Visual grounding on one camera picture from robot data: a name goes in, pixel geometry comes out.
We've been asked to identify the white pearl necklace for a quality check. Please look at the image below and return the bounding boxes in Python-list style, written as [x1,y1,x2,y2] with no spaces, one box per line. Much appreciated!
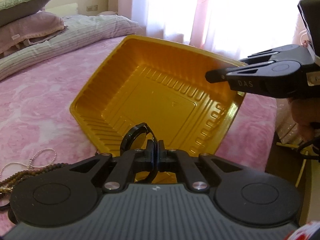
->
[0,147,57,178]

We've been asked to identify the dark brown bead necklace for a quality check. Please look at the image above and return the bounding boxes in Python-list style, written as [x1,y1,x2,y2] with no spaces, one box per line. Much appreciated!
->
[0,162,70,196]

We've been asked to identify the person's right hand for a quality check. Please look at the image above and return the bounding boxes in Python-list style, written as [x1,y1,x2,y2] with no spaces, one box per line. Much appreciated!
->
[288,98,319,142]

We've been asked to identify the pink sheer curtain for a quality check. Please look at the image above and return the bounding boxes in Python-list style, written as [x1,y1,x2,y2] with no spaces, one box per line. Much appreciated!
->
[118,0,308,59]

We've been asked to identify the pink floral bedspread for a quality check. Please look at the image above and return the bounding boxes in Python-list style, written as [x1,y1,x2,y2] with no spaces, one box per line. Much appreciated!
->
[1,37,277,179]

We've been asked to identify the pink cushion by curtain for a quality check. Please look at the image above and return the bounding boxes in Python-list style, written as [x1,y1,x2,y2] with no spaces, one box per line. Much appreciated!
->
[98,11,117,16]

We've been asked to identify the grey striped quilt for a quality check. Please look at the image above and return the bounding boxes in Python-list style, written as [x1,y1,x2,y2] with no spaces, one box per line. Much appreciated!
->
[1,15,140,80]

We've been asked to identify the mauve pillow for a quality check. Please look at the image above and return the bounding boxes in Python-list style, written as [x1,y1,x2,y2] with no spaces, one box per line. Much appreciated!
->
[1,11,65,58]

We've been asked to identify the grey green pillow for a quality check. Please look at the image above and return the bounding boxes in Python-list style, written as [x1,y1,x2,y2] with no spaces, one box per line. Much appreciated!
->
[0,0,51,27]

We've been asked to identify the wall power socket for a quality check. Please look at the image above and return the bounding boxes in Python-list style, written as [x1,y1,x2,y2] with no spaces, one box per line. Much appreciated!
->
[86,4,98,11]

